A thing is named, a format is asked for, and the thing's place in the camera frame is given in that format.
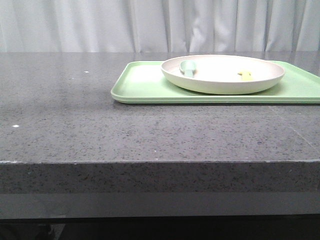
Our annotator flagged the yellow plastic fork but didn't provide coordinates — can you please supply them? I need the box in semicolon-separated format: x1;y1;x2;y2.
237;70;253;81

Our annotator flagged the white pleated curtain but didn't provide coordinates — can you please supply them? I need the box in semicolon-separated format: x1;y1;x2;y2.
0;0;320;53

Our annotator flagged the light green tray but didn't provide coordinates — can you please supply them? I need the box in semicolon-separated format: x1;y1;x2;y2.
111;61;320;104

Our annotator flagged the beige round plate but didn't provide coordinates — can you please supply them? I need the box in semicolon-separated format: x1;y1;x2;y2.
161;54;285;95

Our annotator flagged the pale green plastic spoon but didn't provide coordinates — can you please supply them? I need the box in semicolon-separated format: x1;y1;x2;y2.
179;60;197;78

